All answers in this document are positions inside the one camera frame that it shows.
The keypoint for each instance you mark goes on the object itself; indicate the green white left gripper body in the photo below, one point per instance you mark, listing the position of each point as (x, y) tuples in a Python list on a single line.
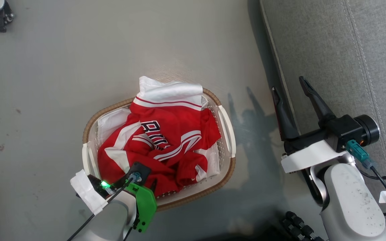
[(144, 204)]

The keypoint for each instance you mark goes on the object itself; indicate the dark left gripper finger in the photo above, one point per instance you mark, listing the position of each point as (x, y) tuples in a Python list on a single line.
[(154, 187)]

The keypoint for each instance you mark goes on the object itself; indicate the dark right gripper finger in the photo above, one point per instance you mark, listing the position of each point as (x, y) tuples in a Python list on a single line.
[(317, 103), (285, 120)]

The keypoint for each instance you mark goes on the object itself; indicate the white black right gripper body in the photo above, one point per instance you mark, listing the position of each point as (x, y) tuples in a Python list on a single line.
[(310, 154)]

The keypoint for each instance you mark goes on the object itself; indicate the red and white jersey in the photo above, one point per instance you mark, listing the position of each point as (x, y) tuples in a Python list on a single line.
[(176, 120)]

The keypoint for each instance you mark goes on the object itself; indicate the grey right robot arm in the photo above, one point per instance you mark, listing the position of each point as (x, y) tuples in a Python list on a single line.
[(350, 204)]

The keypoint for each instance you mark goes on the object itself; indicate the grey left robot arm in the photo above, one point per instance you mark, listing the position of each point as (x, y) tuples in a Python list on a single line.
[(109, 221)]

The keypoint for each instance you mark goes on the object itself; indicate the white plastic laundry basket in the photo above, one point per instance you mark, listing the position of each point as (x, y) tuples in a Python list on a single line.
[(226, 134)]

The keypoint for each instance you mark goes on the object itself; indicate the grey fabric sofa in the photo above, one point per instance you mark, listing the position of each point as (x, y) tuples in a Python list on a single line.
[(340, 43)]

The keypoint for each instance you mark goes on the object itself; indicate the white cloth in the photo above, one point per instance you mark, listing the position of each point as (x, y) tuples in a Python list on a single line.
[(112, 122)]

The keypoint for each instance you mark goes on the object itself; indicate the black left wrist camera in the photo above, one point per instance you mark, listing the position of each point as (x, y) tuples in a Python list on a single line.
[(141, 170)]

